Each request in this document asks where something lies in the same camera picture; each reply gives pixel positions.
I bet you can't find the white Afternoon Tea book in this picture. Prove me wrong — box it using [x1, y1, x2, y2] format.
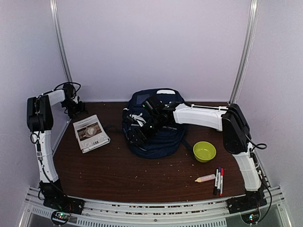
[73, 114, 111, 154]

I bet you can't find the red marker pen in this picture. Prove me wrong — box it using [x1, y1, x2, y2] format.
[220, 168, 224, 197]

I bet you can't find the lime green bowl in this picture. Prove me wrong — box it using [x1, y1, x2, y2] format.
[193, 141, 216, 163]

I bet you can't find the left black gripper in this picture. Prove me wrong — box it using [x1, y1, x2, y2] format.
[61, 99, 89, 119]

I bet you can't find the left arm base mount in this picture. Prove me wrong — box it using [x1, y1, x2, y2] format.
[38, 180, 85, 227]

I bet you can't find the front aluminium rail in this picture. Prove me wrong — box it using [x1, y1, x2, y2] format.
[23, 186, 292, 227]

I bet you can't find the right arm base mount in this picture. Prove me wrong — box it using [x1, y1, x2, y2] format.
[226, 186, 267, 225]

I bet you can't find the cream glue tube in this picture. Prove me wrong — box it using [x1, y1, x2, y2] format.
[195, 174, 216, 183]

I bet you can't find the left aluminium frame post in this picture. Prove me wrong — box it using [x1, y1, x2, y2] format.
[49, 0, 75, 85]

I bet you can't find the blue marker pen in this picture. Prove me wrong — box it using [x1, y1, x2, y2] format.
[217, 167, 221, 194]

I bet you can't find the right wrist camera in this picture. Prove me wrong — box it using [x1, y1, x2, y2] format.
[126, 113, 146, 127]

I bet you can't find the aluminium frame post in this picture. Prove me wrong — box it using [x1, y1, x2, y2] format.
[49, 0, 75, 85]
[228, 0, 259, 104]

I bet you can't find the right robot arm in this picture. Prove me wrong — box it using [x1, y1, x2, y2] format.
[128, 95, 267, 209]

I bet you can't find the navy blue student backpack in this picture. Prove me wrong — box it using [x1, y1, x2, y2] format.
[120, 88, 192, 159]

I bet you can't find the black marker pen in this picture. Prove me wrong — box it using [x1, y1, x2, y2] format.
[213, 168, 219, 195]

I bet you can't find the right aluminium frame post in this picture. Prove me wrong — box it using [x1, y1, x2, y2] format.
[228, 0, 259, 104]

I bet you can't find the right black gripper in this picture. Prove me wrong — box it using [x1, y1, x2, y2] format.
[127, 114, 163, 146]

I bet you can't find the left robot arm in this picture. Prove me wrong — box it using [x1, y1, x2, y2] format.
[27, 82, 86, 210]

